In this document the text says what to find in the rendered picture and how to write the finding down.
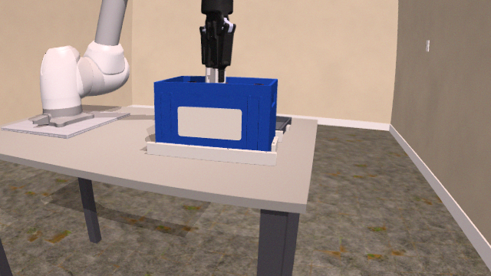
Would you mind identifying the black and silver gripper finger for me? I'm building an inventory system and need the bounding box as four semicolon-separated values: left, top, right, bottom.
211;18;236;84
199;21;215;83

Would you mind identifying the blue plastic crate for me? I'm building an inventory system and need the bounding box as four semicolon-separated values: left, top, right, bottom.
155;76;278;152

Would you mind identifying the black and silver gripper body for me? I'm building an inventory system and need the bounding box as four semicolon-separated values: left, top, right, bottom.
201;0;233;36

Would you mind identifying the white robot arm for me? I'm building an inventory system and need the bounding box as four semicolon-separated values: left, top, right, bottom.
33;0;130;127

